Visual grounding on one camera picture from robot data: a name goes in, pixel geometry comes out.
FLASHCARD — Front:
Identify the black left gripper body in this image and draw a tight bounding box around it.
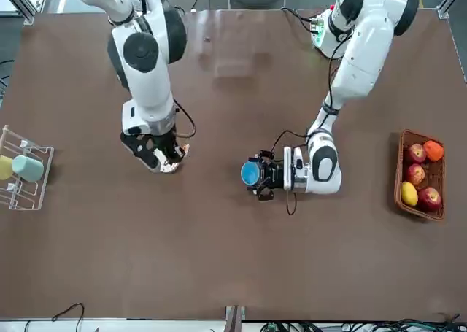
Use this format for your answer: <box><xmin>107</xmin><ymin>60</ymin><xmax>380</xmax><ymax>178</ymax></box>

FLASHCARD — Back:
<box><xmin>259</xmin><ymin>155</ymin><xmax>286</xmax><ymax>191</ymax></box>

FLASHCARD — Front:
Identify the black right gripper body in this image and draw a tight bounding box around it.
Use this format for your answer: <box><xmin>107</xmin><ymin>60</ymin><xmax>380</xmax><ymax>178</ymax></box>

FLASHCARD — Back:
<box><xmin>150</xmin><ymin>131</ymin><xmax>180</xmax><ymax>158</ymax></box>

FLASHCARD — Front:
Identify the blue plastic cup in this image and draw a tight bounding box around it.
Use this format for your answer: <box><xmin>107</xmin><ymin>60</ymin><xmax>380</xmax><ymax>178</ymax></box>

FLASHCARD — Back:
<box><xmin>240</xmin><ymin>160</ymin><xmax>264</xmax><ymax>188</ymax></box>

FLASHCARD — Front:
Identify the mint green cup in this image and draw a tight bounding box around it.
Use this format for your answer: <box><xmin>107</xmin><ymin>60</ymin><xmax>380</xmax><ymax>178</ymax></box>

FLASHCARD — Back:
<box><xmin>11</xmin><ymin>155</ymin><xmax>45</xmax><ymax>182</ymax></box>

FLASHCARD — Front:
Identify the clear acrylic cup rack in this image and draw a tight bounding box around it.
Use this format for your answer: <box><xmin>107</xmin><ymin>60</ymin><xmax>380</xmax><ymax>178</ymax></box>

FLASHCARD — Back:
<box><xmin>0</xmin><ymin>124</ymin><xmax>55</xmax><ymax>211</ymax></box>

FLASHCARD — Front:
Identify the pale yellow cup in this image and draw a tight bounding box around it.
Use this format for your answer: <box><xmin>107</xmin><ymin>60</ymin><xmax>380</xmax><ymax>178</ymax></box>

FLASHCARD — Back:
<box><xmin>0</xmin><ymin>155</ymin><xmax>15</xmax><ymax>182</ymax></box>

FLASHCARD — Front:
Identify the brown wicker basket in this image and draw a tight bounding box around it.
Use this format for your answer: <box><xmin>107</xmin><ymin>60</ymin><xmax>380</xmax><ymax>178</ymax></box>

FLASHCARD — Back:
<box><xmin>393</xmin><ymin>128</ymin><xmax>447</xmax><ymax>222</ymax></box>

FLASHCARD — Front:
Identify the yellow lemon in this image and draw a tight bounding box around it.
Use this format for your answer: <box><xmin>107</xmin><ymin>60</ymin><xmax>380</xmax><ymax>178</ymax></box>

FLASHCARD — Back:
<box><xmin>401</xmin><ymin>181</ymin><xmax>419</xmax><ymax>206</ymax></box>

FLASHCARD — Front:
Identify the red apple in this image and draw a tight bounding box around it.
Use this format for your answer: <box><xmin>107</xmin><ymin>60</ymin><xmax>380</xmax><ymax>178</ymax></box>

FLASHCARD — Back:
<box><xmin>406</xmin><ymin>163</ymin><xmax>426</xmax><ymax>186</ymax></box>
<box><xmin>417</xmin><ymin>186</ymin><xmax>443</xmax><ymax>213</ymax></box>
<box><xmin>406</xmin><ymin>143</ymin><xmax>427</xmax><ymax>164</ymax></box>

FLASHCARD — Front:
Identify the orange fruit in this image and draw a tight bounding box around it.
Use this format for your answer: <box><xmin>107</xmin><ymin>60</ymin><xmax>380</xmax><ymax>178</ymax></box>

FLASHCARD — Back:
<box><xmin>422</xmin><ymin>140</ymin><xmax>445</xmax><ymax>162</ymax></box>

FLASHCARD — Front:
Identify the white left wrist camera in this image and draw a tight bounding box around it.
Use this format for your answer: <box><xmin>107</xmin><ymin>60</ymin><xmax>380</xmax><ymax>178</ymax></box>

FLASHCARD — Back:
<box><xmin>283</xmin><ymin>146</ymin><xmax>293</xmax><ymax>192</ymax></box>

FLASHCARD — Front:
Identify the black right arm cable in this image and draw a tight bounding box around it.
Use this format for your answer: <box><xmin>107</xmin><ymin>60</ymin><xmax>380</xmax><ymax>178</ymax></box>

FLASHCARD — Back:
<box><xmin>171</xmin><ymin>97</ymin><xmax>197</xmax><ymax>139</ymax></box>

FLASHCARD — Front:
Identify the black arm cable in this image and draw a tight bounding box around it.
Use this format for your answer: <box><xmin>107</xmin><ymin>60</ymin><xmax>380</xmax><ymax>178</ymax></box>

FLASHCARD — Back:
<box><xmin>171</xmin><ymin>97</ymin><xmax>197</xmax><ymax>139</ymax></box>
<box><xmin>272</xmin><ymin>36</ymin><xmax>352</xmax><ymax>216</ymax></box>

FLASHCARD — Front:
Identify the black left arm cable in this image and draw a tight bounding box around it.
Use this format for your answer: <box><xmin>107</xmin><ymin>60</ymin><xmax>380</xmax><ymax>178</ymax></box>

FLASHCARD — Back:
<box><xmin>272</xmin><ymin>36</ymin><xmax>352</xmax><ymax>216</ymax></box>

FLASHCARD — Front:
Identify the aluminium frame post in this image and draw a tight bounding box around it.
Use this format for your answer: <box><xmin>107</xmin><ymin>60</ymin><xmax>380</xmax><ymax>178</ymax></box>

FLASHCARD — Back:
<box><xmin>224</xmin><ymin>304</ymin><xmax>247</xmax><ymax>332</ymax></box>

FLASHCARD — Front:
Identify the black left base cable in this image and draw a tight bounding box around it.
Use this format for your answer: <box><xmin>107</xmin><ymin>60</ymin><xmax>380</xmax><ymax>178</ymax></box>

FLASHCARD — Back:
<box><xmin>280</xmin><ymin>6</ymin><xmax>316</xmax><ymax>32</ymax></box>

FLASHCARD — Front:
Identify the black loose cable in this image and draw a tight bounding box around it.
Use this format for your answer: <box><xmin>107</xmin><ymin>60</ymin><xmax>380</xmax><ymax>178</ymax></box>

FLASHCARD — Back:
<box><xmin>50</xmin><ymin>301</ymin><xmax>85</xmax><ymax>332</ymax></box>

